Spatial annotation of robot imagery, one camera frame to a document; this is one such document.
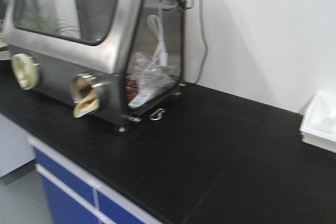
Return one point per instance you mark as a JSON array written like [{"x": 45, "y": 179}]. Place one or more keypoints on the cream glove port right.
[{"x": 88, "y": 94}]

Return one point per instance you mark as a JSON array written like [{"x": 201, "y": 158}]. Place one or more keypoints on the stainless steel glove box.
[{"x": 135, "y": 47}]

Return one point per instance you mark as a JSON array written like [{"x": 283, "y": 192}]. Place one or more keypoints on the left white plastic bin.
[{"x": 318, "y": 124}]

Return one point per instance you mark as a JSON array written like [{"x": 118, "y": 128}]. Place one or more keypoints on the cream glove port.
[
  {"x": 88, "y": 94},
  {"x": 25, "y": 70}
]

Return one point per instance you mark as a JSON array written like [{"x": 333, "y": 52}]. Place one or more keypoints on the blue base cabinet drawers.
[{"x": 76, "y": 196}]

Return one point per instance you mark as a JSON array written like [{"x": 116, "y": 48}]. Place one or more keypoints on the cream glove port left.
[{"x": 25, "y": 70}]

